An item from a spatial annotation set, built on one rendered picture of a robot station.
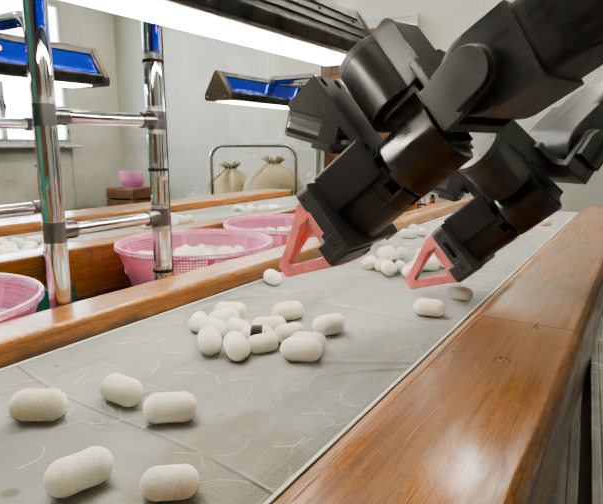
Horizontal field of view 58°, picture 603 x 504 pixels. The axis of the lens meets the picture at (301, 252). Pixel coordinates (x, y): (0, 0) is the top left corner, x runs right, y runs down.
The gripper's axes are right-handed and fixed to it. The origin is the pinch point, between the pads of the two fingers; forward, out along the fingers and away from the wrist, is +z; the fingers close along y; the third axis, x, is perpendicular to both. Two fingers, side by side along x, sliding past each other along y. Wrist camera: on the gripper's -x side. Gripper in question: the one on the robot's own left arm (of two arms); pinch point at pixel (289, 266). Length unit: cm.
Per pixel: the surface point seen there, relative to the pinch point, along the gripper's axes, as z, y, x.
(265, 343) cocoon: 4.0, 4.2, 5.0
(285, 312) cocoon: 6.7, -4.5, 2.6
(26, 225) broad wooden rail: 69, -25, -51
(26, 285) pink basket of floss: 30.0, 5.8, -18.3
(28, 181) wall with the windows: 425, -300, -324
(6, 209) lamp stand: 34.5, 0.2, -32.6
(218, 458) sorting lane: -0.9, 19.5, 10.7
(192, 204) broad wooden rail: 69, -77, -51
